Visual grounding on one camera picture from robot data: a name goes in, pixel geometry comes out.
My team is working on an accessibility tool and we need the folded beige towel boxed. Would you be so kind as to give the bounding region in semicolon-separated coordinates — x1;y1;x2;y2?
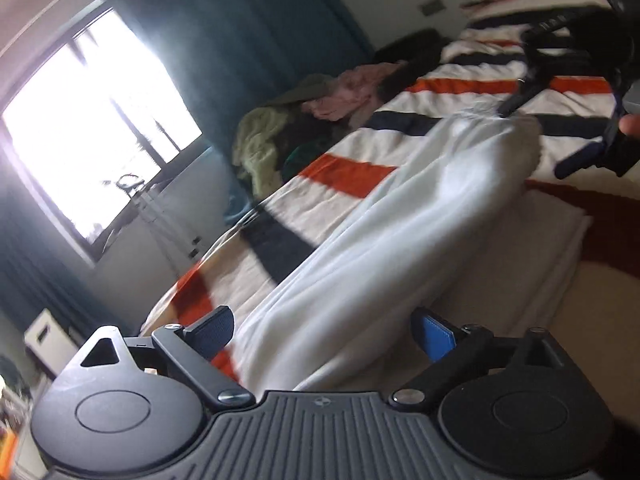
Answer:
430;177;640;413

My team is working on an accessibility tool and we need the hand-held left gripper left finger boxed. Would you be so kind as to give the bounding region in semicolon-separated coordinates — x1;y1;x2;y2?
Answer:
79;305;255;408

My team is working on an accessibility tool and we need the olive green garment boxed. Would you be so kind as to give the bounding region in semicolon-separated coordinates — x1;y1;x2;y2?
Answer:
265;74;342;112

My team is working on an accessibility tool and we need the bright window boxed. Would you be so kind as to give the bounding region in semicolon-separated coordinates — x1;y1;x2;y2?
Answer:
0;0;203;263

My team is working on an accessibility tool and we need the light green garment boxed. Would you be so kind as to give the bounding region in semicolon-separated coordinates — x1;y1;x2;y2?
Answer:
232;107;303;196

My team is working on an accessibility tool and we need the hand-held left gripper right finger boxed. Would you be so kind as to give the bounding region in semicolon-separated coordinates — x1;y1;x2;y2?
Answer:
391;306;573;407

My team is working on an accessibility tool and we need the metal drying rack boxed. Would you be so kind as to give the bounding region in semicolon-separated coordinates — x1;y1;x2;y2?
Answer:
100;172;201;281

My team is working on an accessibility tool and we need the white knitted garment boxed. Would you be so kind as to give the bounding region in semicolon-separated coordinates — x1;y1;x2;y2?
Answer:
234;105;543;393

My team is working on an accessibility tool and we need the white storage box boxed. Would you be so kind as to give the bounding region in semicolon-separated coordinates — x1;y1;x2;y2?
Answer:
24;309;77;378

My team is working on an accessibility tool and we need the orange navy striped white blanket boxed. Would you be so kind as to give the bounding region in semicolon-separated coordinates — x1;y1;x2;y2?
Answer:
140;0;640;391

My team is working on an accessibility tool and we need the pink garment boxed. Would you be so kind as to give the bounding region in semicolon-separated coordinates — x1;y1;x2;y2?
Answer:
300;62;407;123

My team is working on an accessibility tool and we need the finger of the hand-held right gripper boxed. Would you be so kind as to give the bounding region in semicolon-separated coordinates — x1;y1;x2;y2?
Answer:
497;20;566;118
554;141;609;181

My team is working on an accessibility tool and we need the dark fuzzy garment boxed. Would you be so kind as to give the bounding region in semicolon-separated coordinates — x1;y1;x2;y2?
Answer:
374;29;447;107

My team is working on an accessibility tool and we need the blue curtain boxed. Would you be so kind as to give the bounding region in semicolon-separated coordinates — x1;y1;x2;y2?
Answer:
0;180;118;333
95;0;376;128

